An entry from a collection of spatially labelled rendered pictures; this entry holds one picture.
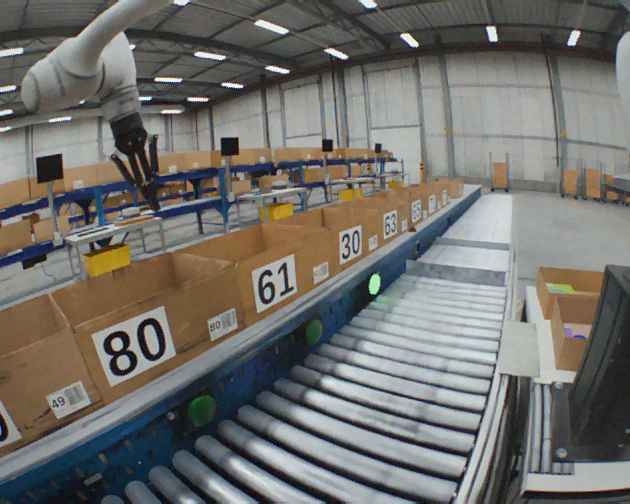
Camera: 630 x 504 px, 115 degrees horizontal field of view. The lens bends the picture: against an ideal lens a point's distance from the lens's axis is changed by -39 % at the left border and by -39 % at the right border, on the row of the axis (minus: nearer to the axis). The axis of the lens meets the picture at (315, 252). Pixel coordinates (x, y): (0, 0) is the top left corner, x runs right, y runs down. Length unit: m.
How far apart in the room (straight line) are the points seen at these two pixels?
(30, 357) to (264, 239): 0.92
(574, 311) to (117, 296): 1.37
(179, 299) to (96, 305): 0.31
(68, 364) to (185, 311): 0.27
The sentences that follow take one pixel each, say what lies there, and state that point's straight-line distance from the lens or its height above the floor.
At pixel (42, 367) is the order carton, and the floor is 1.01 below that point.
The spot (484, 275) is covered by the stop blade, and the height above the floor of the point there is 0.78.
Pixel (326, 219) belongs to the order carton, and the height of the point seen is 1.00.
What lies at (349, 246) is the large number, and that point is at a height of 0.96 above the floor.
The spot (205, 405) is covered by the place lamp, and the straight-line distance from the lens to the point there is 0.67.
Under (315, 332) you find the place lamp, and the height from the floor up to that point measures 0.81.
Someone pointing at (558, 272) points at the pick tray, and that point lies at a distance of 1.42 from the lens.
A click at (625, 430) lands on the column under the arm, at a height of 0.80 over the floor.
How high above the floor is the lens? 1.25
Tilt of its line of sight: 15 degrees down
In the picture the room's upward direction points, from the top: 4 degrees counter-clockwise
